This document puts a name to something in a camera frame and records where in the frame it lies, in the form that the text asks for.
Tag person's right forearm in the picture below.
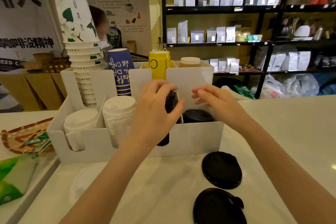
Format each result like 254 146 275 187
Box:
231 123 336 224

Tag black shelf unit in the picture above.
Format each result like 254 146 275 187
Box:
160 0 336 100

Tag green and white packet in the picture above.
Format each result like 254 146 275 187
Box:
0 152 38 206

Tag white cup and lid organizer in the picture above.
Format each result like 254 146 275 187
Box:
46 60 224 165

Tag stack of white lids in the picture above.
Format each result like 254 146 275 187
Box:
63 108 99 152
102 95 137 149

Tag stack of black lids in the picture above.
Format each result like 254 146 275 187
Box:
157 90 182 147

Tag stack of blue paper cups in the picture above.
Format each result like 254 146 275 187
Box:
107 48 136 97

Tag illustrated coffee poster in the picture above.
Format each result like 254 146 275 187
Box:
60 0 153 57

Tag black cup lid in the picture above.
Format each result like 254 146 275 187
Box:
201 151 243 190
193 188 247 224

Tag person's right hand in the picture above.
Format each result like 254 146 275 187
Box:
191 85 253 134

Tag person's left hand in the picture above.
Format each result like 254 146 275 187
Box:
128 79 185 149

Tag woven basket tray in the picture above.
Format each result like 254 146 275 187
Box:
0 117 54 155

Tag stack of yellow paper cups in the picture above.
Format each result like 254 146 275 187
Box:
148 51 173 81

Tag row of large white bags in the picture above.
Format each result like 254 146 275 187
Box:
267 51 312 72

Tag green plastic bag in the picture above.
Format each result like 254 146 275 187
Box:
233 85 257 100

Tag yellow and green box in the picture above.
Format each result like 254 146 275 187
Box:
246 34 263 43

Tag black bag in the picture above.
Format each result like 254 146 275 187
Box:
107 26 123 49

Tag kettles and coffee gear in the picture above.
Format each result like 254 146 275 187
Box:
280 17 336 41

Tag green sachet packets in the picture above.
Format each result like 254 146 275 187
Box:
23 131 52 159

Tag white banner with black characters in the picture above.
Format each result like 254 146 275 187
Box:
0 0 64 72

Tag row of small white bags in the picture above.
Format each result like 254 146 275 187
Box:
202 57 241 74

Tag stack of leaf print cups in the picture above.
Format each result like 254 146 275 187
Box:
50 0 106 108

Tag row of gold jars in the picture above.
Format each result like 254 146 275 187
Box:
41 57 72 73

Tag black lids in organizer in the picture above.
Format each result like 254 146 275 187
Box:
182 109 215 124

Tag person's left forearm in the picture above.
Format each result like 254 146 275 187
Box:
59 138 158 224

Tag row of grey coffee bags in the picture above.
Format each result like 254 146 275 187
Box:
167 20 237 44

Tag clear plastic bags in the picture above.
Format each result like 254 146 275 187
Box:
259 73 320 99

